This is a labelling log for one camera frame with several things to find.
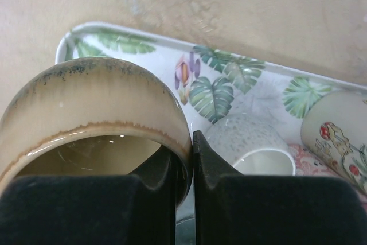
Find white mug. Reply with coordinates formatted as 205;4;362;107
205;114;296;176

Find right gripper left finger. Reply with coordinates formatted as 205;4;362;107
1;147;175;244

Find red patterned mug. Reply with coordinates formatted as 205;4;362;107
288;143;346;178

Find leaf pattern tray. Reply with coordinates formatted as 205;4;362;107
55;22;366;145

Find green cup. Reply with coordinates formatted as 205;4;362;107
300;91;366;193

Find tan ceramic mug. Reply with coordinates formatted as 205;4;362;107
1;57;193;205

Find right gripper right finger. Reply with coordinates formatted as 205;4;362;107
193;131;366;244

